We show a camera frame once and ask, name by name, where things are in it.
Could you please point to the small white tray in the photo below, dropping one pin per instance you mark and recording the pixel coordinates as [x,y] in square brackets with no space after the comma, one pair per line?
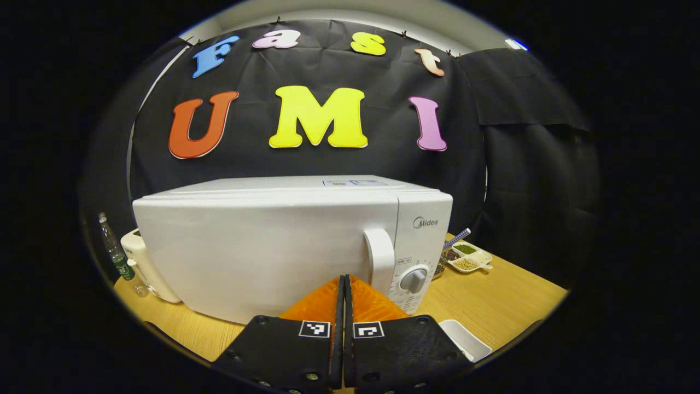
[465,339]

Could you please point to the divided dish of beans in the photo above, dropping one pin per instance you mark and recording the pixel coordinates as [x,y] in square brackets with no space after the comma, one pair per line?
[469,257]

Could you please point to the clear plastic bottle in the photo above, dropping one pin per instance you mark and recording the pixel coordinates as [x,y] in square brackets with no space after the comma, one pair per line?
[116,254]

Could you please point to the white kettle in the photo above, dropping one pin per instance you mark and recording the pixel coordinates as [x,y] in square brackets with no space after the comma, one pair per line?
[143,268]

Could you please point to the black backdrop cloth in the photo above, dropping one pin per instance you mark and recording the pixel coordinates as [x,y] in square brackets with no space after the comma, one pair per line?
[383,158]

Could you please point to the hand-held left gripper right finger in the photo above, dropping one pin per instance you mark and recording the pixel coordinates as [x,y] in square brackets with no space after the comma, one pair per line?
[404,350]

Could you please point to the white microwave oven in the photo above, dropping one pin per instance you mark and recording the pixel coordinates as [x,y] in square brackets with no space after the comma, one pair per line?
[262,246]

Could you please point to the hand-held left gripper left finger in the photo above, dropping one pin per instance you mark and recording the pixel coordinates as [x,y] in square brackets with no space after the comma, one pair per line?
[284,350]

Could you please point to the blue checked spoon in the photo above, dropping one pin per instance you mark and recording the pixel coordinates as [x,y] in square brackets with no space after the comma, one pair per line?
[457,237]

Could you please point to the small ceiling light panel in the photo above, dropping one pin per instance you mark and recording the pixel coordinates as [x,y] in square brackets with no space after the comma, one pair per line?
[515,44]

